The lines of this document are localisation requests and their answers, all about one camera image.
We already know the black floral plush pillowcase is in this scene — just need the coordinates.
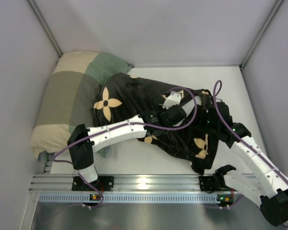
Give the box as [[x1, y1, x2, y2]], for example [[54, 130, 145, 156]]
[[92, 73, 219, 174]]

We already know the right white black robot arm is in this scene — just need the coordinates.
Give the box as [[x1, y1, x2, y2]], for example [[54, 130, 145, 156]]
[[214, 102, 288, 227]]

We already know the green beige patchwork pillow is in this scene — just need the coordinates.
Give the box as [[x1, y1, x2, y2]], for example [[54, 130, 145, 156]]
[[30, 51, 133, 159]]

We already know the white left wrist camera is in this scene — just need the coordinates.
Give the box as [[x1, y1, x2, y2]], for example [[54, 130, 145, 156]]
[[162, 90, 184, 109]]

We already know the left aluminium corner post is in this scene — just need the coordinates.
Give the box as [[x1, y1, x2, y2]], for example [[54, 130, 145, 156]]
[[26, 0, 63, 58]]

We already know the aluminium corner post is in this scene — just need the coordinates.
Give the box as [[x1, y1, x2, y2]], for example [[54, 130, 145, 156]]
[[239, 0, 285, 72], [26, 0, 63, 58]]

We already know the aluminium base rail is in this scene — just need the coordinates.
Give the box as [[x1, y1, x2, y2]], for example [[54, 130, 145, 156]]
[[29, 174, 201, 193]]

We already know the perforated grey cable duct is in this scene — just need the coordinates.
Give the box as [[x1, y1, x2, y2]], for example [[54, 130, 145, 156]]
[[38, 192, 238, 204]]

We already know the right aluminium corner post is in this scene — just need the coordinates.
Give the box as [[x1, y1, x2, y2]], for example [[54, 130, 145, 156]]
[[239, 0, 285, 72]]

